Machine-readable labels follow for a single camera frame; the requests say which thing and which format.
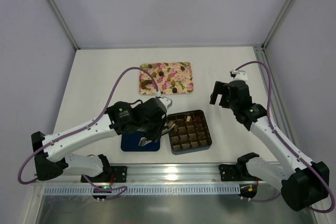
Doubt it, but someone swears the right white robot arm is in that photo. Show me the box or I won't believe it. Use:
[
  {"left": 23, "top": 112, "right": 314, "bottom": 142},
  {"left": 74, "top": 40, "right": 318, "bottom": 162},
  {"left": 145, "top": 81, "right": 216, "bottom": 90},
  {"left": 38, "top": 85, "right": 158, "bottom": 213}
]
[{"left": 209, "top": 80, "right": 335, "bottom": 211}]

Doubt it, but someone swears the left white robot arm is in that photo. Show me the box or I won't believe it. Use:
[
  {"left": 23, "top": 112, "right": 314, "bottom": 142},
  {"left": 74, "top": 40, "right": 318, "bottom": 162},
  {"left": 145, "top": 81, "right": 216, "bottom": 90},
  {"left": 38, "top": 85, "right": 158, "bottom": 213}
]
[{"left": 31, "top": 97, "right": 173, "bottom": 183}]

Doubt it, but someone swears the dark chocolate box with dividers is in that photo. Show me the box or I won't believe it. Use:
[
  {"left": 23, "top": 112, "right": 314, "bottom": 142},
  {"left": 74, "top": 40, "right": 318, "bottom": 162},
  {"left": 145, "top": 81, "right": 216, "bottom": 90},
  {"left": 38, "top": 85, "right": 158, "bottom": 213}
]
[{"left": 167, "top": 110, "right": 212, "bottom": 155}]

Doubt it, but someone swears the dark blue box lid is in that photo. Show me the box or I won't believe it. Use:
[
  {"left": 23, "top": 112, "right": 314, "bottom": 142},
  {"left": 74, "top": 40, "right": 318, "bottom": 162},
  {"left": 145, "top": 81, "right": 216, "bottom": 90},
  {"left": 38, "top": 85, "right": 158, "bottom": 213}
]
[{"left": 121, "top": 132, "right": 161, "bottom": 152}]

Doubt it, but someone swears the floral rectangular tray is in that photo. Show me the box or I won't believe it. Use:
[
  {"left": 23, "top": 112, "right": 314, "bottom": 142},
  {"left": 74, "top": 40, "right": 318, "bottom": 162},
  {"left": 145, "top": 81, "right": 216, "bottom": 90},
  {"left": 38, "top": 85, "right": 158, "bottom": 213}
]
[{"left": 139, "top": 62, "right": 194, "bottom": 95}]

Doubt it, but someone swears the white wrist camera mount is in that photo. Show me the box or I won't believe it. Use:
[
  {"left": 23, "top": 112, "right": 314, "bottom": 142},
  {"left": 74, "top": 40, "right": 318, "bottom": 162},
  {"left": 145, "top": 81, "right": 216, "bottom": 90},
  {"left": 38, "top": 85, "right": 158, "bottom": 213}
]
[{"left": 230, "top": 69, "right": 248, "bottom": 82}]

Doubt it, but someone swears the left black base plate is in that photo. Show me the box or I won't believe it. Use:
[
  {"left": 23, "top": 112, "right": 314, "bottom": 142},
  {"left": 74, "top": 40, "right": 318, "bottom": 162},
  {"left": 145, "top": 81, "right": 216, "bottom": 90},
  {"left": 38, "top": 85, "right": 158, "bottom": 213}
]
[{"left": 87, "top": 166, "right": 128, "bottom": 184}]

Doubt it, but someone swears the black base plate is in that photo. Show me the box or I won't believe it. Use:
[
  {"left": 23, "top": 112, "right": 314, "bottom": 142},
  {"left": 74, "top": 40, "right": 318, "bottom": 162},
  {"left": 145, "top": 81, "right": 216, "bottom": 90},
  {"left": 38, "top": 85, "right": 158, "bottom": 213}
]
[
  {"left": 87, "top": 166, "right": 128, "bottom": 184},
  {"left": 218, "top": 163, "right": 255, "bottom": 182}
]

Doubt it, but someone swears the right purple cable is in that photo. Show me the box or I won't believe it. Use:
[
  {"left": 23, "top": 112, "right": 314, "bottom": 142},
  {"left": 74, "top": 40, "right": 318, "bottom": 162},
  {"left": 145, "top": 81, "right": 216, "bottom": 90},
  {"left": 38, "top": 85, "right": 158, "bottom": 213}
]
[{"left": 236, "top": 60, "right": 336, "bottom": 213}]

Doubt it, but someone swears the purple cable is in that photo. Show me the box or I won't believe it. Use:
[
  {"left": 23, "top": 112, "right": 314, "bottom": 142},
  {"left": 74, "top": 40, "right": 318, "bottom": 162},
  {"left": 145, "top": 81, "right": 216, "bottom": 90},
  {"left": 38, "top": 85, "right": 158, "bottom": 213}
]
[
  {"left": 17, "top": 67, "right": 160, "bottom": 200},
  {"left": 236, "top": 60, "right": 336, "bottom": 213}
]

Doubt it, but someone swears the aluminium mounting rail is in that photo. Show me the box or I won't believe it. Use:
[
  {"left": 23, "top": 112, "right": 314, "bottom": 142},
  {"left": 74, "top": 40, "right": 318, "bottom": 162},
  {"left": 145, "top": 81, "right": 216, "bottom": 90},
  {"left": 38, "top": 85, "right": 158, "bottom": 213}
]
[{"left": 31, "top": 163, "right": 268, "bottom": 184}]

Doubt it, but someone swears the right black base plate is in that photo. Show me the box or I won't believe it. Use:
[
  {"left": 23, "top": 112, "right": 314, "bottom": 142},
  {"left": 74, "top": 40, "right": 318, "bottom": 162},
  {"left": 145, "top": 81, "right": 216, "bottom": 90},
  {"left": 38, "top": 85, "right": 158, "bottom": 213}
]
[{"left": 218, "top": 163, "right": 255, "bottom": 182}]

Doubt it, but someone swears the white slotted cable duct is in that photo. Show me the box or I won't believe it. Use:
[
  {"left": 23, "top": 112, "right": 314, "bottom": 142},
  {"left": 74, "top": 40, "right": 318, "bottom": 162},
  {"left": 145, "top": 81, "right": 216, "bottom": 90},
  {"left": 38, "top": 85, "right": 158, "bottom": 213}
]
[{"left": 44, "top": 184, "right": 240, "bottom": 196}]

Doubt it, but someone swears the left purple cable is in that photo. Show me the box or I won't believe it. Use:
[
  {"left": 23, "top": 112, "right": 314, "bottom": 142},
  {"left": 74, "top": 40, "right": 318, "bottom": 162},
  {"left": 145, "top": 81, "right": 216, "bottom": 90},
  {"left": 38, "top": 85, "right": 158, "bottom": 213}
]
[{"left": 17, "top": 67, "right": 160, "bottom": 200}]

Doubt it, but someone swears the right aluminium frame post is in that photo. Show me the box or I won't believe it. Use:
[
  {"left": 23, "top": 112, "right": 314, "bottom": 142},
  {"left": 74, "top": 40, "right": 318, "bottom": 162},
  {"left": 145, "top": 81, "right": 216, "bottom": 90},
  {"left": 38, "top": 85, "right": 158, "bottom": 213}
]
[{"left": 261, "top": 0, "right": 296, "bottom": 50}]

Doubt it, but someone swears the aluminium frame post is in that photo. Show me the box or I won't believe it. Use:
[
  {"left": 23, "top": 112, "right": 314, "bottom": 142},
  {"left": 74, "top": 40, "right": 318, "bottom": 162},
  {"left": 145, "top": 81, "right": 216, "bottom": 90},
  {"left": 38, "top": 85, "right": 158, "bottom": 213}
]
[
  {"left": 46, "top": 0, "right": 80, "bottom": 50},
  {"left": 261, "top": 0, "right": 296, "bottom": 50}
]

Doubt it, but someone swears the left aluminium frame post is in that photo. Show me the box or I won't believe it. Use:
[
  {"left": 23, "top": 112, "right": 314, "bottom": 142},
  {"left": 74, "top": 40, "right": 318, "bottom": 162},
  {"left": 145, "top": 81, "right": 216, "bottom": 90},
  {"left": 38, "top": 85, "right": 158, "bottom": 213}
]
[{"left": 46, "top": 0, "right": 80, "bottom": 50}]

